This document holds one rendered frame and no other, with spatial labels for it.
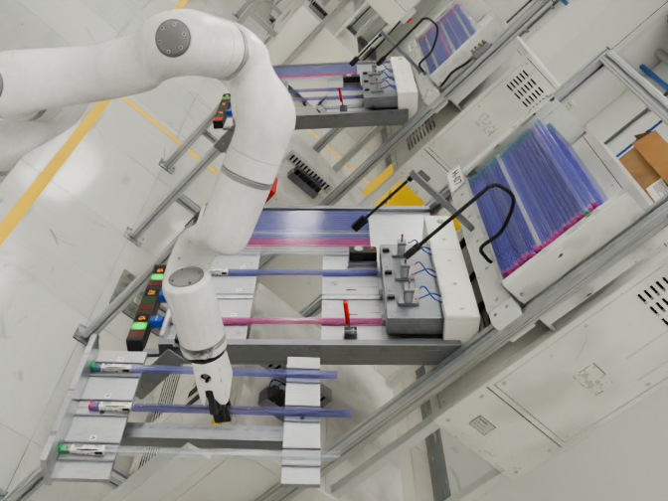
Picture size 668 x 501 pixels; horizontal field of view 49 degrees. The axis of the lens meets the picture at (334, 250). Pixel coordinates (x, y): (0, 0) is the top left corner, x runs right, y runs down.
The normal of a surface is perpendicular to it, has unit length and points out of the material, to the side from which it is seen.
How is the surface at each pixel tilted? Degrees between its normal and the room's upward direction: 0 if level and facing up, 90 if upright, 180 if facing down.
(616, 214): 90
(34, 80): 69
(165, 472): 90
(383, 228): 44
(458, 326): 90
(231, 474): 90
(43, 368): 0
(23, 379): 0
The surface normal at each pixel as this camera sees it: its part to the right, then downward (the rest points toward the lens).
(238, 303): 0.00, -0.85
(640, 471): -0.72, -0.59
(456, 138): 0.00, 0.52
